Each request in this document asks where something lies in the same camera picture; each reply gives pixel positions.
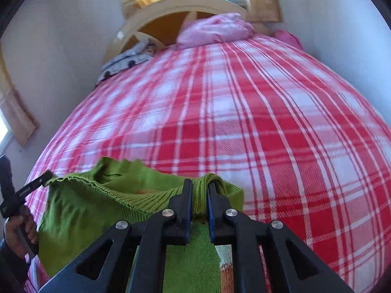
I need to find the person's left hand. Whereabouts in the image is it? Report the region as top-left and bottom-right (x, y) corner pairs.
(4, 209), (38, 258)

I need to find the pink folded quilt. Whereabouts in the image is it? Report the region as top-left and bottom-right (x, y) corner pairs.
(176, 13), (255, 50)

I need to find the blue floral white pillow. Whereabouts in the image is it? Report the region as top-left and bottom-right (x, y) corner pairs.
(115, 38), (158, 65)

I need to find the cream wooden bed headboard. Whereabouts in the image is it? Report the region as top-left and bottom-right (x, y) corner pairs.
(102, 0), (248, 65)

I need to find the red plaid bed sheet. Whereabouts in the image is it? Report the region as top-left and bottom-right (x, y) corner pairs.
(23, 35), (391, 293)

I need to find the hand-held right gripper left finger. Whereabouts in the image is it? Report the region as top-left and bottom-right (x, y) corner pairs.
(38, 178), (194, 293)

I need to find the white pillow with dark dots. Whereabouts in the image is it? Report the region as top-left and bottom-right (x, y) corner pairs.
(98, 55), (154, 84)

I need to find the person's left forearm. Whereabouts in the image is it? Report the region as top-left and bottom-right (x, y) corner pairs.
(0, 239), (29, 293)

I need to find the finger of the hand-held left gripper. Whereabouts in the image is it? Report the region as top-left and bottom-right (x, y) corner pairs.
(38, 171), (55, 187)

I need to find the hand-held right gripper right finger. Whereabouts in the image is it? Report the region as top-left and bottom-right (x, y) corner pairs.
(206, 181), (355, 293)

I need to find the green orange striped knit sweater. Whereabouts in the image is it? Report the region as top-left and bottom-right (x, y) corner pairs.
(38, 156), (245, 293)

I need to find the large side window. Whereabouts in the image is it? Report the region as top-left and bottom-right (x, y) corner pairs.
(0, 109), (14, 147)

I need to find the pink cloth bundle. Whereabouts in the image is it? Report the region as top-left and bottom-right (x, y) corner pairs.
(273, 29), (305, 51)

